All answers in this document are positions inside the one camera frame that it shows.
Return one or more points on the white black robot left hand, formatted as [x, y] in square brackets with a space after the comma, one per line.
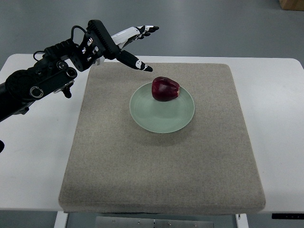
[114, 47]

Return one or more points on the dark red apple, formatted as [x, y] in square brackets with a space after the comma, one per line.
[165, 89]

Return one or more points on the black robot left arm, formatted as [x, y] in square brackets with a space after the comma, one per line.
[56, 70]

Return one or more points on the pale green round plate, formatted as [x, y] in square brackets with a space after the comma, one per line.
[161, 117]

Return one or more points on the beige fabric mat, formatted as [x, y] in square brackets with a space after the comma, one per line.
[116, 166]

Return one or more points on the white left table leg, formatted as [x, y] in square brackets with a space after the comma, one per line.
[61, 220]

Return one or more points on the white table leg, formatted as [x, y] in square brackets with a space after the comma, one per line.
[241, 221]
[61, 220]

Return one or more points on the cardboard box corner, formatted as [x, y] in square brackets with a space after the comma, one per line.
[297, 5]

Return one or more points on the white right table leg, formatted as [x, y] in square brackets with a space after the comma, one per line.
[241, 221]

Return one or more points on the black table control panel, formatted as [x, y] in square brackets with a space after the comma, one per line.
[292, 216]

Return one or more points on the grey metal base plate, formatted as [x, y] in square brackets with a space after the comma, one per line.
[117, 222]

